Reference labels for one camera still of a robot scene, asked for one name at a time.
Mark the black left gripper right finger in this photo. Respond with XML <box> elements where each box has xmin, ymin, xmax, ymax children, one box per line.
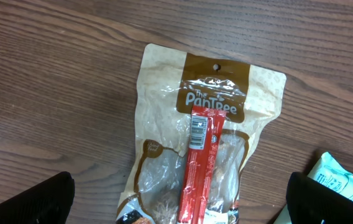
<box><xmin>286</xmin><ymin>172</ymin><xmax>353</xmax><ymax>224</ymax></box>

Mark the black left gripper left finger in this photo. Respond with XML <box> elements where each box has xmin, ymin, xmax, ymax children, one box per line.
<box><xmin>0</xmin><ymin>171</ymin><xmax>75</xmax><ymax>224</ymax></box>

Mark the teal wet wipes pack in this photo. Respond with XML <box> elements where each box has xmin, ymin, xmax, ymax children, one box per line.
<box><xmin>274</xmin><ymin>152</ymin><xmax>353</xmax><ymax>224</ymax></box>

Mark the red stick sachet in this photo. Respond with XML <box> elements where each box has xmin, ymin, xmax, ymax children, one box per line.
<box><xmin>177</xmin><ymin>106</ymin><xmax>227</xmax><ymax>224</ymax></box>

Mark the beige Pantree snack pouch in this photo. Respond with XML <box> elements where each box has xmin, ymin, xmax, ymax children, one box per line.
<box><xmin>116</xmin><ymin>44</ymin><xmax>287</xmax><ymax>223</ymax></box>

